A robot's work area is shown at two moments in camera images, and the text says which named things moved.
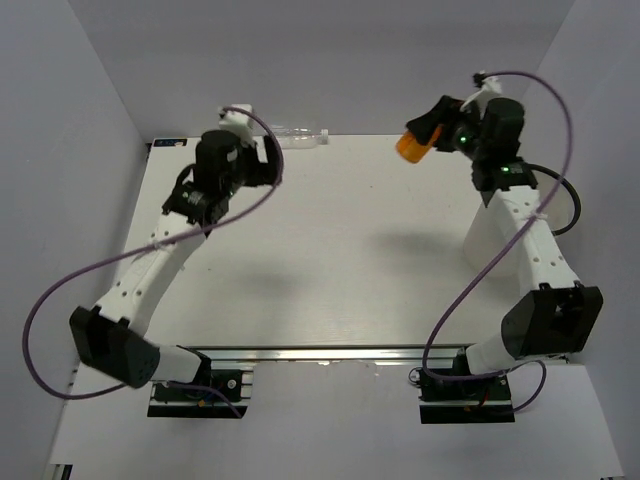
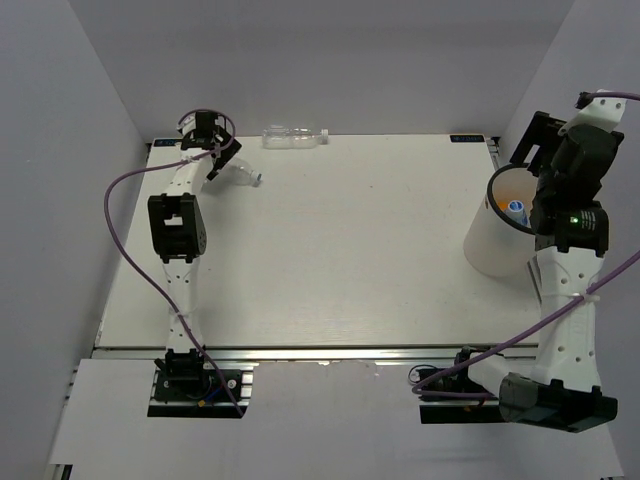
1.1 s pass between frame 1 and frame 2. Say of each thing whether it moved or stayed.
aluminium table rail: stayed
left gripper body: moved
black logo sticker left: stayed
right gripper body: moved
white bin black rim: stayed
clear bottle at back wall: stayed
